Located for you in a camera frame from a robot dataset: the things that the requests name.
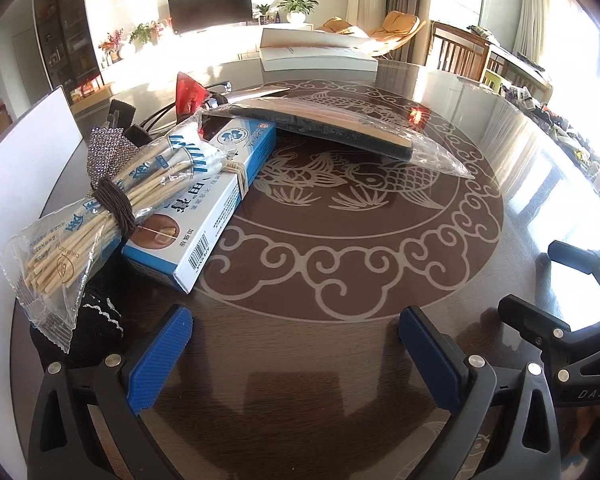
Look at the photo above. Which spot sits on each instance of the red flower bouquet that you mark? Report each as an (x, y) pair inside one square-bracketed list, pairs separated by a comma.
[(112, 42)]

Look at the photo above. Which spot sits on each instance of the blue and white medicine box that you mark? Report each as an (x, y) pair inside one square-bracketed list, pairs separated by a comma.
[(200, 230)]

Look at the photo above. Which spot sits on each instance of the bushy green plant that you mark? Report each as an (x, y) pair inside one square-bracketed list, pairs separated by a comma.
[(142, 32)]

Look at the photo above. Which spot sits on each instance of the white door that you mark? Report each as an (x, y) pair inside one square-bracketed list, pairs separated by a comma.
[(25, 67)]

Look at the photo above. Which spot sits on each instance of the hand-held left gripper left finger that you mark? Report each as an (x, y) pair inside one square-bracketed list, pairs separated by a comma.
[(160, 355)]

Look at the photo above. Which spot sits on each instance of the beige rubber band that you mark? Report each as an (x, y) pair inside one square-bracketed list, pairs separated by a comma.
[(239, 177)]

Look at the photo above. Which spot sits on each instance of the white television cabinet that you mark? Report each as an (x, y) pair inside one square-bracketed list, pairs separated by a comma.
[(215, 45)]

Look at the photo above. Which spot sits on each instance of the rhinestone bow hair clip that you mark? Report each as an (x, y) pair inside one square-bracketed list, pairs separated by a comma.
[(107, 152)]

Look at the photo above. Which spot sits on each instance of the white board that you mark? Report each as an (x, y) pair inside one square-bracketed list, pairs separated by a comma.
[(25, 160)]

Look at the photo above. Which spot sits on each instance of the bag of wooden cotton swabs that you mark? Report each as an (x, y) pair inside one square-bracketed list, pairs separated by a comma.
[(55, 260)]

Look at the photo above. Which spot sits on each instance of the wooden slatted chair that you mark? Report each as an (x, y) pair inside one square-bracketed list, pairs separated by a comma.
[(457, 52)]

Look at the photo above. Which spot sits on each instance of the clear bag with dark pad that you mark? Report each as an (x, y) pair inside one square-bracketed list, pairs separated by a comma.
[(330, 125)]

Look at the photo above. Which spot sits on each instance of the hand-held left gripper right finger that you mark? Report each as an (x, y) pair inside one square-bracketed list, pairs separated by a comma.
[(427, 355)]

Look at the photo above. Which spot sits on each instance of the black television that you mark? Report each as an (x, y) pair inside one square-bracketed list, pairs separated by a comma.
[(210, 7)]

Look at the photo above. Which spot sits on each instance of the small potted green plant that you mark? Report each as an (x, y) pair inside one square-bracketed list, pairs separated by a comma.
[(263, 12)]

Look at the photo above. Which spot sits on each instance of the black hair clip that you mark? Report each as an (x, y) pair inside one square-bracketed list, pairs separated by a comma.
[(121, 112)]

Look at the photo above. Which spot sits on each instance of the flat white box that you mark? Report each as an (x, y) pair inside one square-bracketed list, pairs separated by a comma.
[(315, 52)]

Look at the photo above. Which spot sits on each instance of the silver metal blade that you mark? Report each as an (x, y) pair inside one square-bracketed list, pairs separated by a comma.
[(250, 95)]

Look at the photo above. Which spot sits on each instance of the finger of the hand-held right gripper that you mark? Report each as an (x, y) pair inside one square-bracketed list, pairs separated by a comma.
[(530, 317), (580, 257)]

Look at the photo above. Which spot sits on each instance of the orange lounge chair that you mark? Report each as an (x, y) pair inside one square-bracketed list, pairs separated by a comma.
[(397, 25)]

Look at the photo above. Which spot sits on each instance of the dark display cabinet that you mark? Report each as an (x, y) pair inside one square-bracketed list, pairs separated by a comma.
[(67, 35)]

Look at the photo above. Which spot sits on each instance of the cluttered wooden side bench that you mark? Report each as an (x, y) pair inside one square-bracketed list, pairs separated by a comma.
[(545, 90)]

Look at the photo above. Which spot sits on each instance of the black cloth with white lace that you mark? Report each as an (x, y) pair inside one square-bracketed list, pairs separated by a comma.
[(92, 320)]

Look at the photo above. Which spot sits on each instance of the black headband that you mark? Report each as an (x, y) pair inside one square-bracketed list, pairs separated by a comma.
[(157, 115)]

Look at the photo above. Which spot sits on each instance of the red foil packet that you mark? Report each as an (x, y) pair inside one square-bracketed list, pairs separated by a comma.
[(190, 92)]

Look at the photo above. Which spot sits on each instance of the large potted green plant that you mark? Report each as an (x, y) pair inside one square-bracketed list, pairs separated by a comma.
[(296, 6)]

